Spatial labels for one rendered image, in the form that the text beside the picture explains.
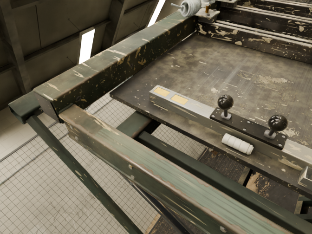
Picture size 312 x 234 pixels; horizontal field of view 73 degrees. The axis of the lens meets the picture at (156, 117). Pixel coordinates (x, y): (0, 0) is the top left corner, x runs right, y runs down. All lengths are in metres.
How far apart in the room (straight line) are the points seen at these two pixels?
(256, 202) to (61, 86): 0.63
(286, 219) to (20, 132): 5.23
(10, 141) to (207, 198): 5.13
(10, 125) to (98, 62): 4.85
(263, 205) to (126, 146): 0.37
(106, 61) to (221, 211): 0.58
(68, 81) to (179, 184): 0.46
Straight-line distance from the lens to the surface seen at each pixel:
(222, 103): 0.52
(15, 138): 5.43
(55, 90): 0.69
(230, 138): 0.61
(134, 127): 0.69
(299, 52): 1.10
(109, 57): 0.80
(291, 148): 0.63
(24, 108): 1.22
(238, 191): 0.62
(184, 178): 0.49
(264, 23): 1.38
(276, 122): 0.51
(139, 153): 0.52
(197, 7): 1.00
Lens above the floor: 1.63
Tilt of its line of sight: 1 degrees up
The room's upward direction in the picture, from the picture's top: 45 degrees counter-clockwise
